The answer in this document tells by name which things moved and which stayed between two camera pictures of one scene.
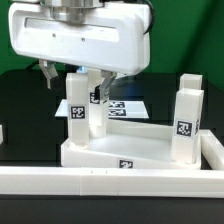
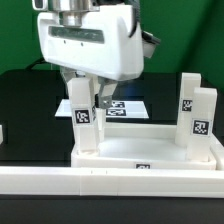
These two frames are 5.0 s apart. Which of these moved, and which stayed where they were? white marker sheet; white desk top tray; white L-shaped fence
Moved: white desk top tray
Stayed: white marker sheet; white L-shaped fence
